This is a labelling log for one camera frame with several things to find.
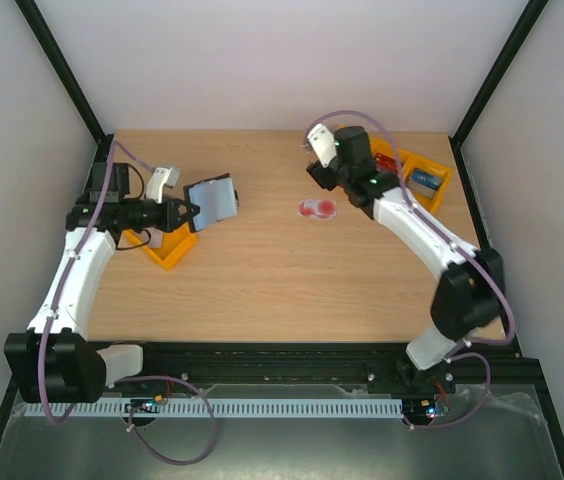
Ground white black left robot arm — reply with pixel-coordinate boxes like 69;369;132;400
4;162;199;404

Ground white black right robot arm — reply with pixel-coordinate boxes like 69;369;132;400
306;123;503;392

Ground white card with blossom print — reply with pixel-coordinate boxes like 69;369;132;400
146;228;164;249

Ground red card stack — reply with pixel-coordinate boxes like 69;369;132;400
374;152;397;174

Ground blue card stack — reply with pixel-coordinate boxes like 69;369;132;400
407;168;443;199

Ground small yellow plastic bin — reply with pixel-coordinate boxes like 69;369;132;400
123;224;198;271

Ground yellow three-compartment tray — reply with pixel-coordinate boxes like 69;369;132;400
336;124;453;215

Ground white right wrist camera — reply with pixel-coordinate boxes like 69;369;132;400
306;123;337;168

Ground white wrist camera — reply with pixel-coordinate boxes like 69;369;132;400
306;123;337;168
145;166;181;204

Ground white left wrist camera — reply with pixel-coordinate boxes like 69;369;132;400
145;166;181;204

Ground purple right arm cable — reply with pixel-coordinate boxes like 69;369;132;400
304;109;518;347

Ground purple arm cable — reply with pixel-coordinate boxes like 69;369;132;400
304;109;518;347
41;139;156;426

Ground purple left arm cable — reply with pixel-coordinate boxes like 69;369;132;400
41;139;156;426

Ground black aluminium frame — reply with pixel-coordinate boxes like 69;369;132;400
0;1;564;475

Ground white slotted cable duct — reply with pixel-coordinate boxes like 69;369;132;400
21;396;405;419

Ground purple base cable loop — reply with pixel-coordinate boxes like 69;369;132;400
125;377;217;467

